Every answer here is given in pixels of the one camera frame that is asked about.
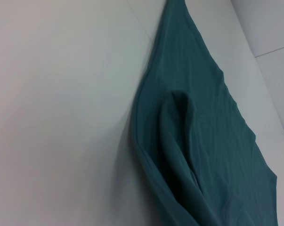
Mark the teal t-shirt with FREE print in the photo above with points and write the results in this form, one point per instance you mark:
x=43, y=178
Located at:
x=191, y=117

